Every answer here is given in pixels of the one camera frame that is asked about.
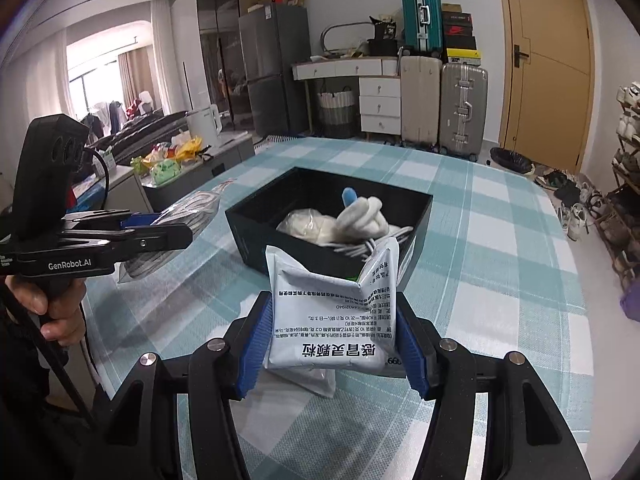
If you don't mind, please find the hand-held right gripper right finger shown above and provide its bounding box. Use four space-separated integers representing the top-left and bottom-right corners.
397 292 591 480

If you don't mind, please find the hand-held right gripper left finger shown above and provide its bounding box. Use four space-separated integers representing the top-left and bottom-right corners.
102 290 275 480

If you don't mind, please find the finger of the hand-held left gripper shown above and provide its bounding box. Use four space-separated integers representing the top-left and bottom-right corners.
60 209 163 233
60 224 194 265

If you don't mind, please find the striped laces packet black logo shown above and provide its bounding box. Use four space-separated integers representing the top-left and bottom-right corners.
117 179 236 283

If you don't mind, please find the white medicine sachet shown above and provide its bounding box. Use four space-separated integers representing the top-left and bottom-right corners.
264 237 407 378

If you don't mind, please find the black cardboard box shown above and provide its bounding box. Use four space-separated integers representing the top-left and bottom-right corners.
225 166 433 293

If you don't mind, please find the white cable bundle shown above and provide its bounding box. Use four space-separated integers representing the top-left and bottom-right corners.
327 225 416 262

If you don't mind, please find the cream shoelaces packet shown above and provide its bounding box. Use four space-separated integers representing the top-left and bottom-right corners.
276 207 346 246

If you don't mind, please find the white blue-tipped bundle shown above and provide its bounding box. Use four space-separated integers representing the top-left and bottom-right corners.
334 187 390 243

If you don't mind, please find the person's left forearm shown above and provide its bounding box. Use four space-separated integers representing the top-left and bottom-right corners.
0 305 108 480

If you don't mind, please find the person's left hand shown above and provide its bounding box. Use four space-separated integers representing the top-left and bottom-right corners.
7 275 88 348

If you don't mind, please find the green pack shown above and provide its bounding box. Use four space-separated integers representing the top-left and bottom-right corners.
150 160 182 184

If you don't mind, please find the yellow bag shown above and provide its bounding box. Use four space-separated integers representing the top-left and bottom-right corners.
172 136 203 161

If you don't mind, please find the dark sofa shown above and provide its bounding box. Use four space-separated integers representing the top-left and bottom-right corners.
90 110 191 153

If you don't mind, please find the low grey cabinet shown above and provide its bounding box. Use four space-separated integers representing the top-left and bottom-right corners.
107 132 256 213

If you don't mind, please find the white kettle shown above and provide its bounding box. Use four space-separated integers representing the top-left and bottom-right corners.
186 105 223 148

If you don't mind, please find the teal checked tablecloth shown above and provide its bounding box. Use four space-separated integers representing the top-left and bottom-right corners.
82 136 593 480

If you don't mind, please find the beige curtain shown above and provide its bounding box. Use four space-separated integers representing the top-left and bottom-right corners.
117 0 173 116

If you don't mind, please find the dark glass cabinet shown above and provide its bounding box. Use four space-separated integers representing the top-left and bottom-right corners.
196 0 251 131

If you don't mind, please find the grey refrigerator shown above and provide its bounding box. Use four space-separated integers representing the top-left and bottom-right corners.
239 2 311 137

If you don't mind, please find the black trash bag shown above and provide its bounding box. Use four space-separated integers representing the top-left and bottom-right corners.
490 147 535 175

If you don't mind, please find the loose shoes group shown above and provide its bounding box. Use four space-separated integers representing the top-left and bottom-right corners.
532 167 608 241

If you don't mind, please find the purple bag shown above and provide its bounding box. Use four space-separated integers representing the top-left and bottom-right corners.
620 280 640 323

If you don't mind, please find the woven laundry basket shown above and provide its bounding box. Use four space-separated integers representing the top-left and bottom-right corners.
316 87 357 138

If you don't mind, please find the silver suitcase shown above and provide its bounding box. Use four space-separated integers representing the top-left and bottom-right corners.
439 62 488 158

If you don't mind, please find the beige suitcase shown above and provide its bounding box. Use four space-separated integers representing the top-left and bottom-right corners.
399 55 443 150

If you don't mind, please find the wooden shoe rack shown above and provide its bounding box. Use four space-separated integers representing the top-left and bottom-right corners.
605 85 640 291

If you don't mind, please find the white desk with drawers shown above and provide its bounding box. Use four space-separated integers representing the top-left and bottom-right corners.
292 57 402 136

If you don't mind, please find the wooden door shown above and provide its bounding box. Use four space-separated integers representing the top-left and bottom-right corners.
494 0 597 173

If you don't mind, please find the stack of shoe boxes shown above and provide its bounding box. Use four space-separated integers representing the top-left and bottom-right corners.
440 1 483 66

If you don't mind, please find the teal suitcase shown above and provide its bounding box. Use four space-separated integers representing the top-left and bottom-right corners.
400 0 443 58

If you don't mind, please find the white oval ring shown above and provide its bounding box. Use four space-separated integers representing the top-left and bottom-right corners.
320 21 373 56

